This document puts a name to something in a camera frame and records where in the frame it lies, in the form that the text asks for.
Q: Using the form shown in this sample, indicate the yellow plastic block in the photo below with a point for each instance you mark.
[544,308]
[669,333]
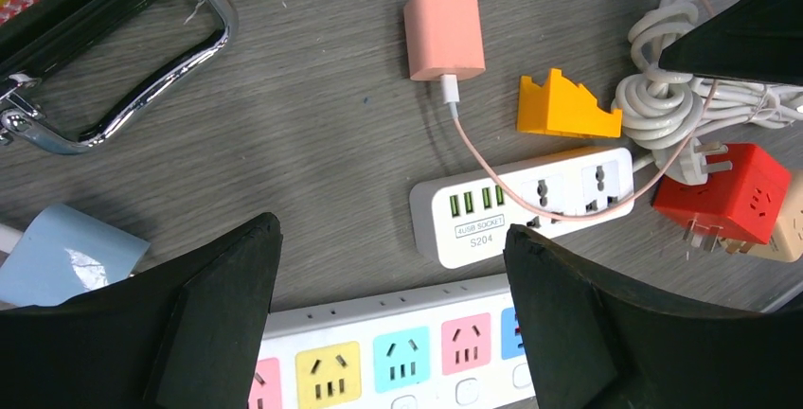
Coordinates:
[560,107]

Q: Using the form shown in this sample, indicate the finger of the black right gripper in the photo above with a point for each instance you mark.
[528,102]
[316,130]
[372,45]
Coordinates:
[754,40]

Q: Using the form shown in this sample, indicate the small white USB power strip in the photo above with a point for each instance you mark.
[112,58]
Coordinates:
[464,218]

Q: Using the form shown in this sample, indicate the pink USB charger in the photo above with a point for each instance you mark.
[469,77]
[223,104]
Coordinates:
[443,37]

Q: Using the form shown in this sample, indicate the red cube socket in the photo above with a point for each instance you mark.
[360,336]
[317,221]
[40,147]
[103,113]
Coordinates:
[741,203]

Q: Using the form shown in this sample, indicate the light blue charger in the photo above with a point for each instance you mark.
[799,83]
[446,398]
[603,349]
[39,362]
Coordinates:
[64,253]

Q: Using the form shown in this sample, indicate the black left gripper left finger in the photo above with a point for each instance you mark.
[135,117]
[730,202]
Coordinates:
[183,334]

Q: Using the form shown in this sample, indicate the beige cube socket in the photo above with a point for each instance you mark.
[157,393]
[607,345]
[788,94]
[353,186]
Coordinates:
[785,244]

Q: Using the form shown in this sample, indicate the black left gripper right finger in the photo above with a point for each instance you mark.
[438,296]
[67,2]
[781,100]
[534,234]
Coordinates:
[595,338]

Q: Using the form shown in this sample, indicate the long white colourful power strip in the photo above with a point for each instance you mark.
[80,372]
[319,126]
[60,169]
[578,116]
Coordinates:
[455,345]

